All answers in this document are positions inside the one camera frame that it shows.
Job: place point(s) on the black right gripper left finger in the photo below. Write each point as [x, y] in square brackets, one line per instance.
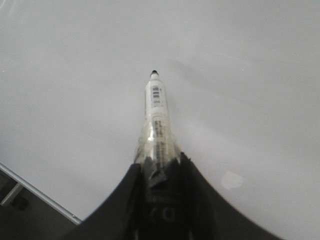
[115, 218]

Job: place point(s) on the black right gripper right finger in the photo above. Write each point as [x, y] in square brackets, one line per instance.
[210, 216]

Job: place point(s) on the white dry-erase marker black tip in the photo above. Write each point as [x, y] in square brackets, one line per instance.
[157, 146]

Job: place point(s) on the white whiteboard with aluminium frame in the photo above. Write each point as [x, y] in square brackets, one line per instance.
[242, 79]

